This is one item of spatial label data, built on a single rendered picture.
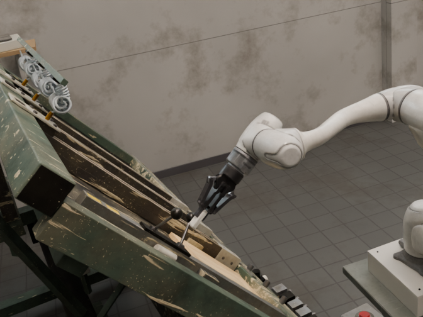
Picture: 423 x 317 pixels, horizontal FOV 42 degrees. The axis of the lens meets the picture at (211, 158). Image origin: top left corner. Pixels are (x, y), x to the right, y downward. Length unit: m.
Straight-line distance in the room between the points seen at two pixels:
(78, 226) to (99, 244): 0.08
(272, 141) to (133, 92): 3.60
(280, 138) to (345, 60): 4.28
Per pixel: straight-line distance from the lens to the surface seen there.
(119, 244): 1.39
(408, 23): 5.97
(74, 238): 1.35
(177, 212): 1.66
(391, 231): 4.27
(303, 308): 2.40
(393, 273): 2.44
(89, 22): 4.95
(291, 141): 1.59
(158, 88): 5.16
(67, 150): 1.95
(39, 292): 3.94
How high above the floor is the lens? 2.32
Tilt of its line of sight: 24 degrees down
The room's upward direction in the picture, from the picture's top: 9 degrees counter-clockwise
